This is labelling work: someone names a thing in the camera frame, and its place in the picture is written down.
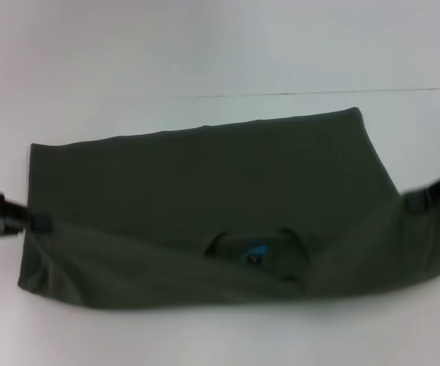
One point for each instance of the dark green FREE t-shirt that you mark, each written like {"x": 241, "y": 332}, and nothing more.
{"x": 223, "y": 198}

